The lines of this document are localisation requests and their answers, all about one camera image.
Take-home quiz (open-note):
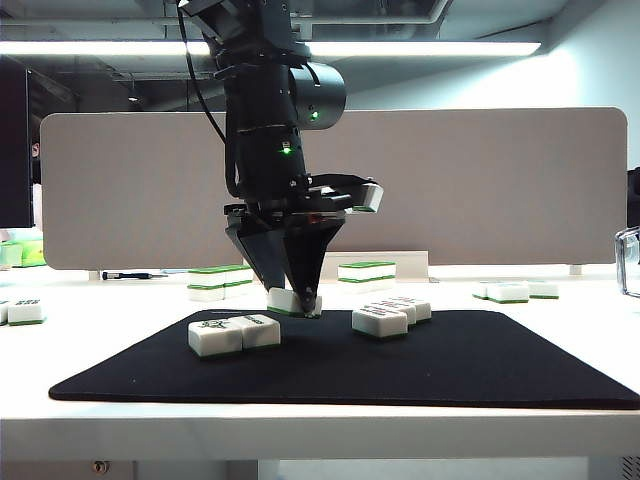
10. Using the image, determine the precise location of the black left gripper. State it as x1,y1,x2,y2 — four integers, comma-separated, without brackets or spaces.
222,187,352,316

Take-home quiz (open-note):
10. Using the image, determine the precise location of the green-marked bamboo mahjong tile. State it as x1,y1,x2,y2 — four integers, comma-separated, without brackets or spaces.
266,287,322,317

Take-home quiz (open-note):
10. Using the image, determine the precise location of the two-bamboo mahjong tile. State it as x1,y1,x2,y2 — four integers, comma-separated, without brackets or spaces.
239,313,282,350

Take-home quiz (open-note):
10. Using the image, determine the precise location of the bird mahjong tile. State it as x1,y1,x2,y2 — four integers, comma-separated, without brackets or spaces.
187,319,245,360

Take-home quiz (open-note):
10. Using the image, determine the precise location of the red-marked bamboo mahjong tile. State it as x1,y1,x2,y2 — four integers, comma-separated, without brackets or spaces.
351,308,409,342
373,301,418,326
390,296,433,323

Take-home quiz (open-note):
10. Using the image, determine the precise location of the six-bamboo mahjong tile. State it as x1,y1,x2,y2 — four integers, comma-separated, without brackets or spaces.
7,298,47,327

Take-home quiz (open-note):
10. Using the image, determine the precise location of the black fabric mat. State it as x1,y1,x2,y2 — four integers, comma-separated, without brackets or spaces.
48,308,640,410

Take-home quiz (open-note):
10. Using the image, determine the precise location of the black blue screwdriver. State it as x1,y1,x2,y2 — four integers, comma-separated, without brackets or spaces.
101,271,169,281

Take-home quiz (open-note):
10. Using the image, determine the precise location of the fabric desk divider panel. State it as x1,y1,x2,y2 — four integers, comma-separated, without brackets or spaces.
39,107,629,271

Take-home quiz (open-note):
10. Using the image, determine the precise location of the long ceiling light strip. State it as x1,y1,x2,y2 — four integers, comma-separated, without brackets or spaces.
0,40,543,58

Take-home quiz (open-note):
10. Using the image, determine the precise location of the green white cardboard box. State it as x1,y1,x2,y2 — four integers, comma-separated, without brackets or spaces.
21,239,46,267
0,241,25,269

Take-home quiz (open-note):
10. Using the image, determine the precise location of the black monitor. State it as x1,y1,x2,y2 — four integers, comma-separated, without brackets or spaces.
0,54,34,229

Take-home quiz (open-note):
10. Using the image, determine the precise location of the clear plastic container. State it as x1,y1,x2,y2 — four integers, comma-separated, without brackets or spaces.
613,225,640,300

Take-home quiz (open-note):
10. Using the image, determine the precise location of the black office chair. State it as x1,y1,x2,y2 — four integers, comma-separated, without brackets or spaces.
625,167,640,230

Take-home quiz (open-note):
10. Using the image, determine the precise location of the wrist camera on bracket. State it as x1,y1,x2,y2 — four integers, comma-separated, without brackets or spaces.
304,173,386,215

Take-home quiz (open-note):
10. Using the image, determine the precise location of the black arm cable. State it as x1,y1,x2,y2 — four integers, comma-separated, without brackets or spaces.
177,8,230,147

